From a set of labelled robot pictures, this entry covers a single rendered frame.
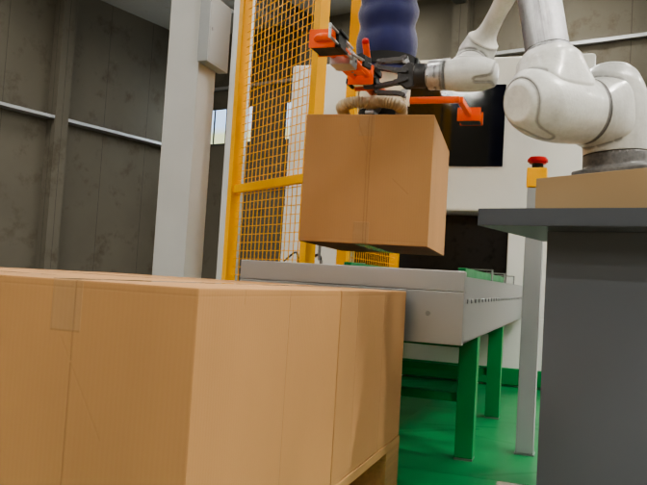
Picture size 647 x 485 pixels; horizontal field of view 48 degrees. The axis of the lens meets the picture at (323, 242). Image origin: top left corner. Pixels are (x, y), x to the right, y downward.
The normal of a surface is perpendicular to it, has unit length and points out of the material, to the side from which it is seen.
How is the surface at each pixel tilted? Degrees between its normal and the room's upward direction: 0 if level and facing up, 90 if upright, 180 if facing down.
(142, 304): 90
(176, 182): 90
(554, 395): 90
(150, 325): 90
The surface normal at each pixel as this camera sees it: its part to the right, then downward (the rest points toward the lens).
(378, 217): -0.24, -0.06
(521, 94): -0.86, 0.11
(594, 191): -0.55, -0.07
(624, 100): 0.44, -0.11
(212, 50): 0.94, 0.04
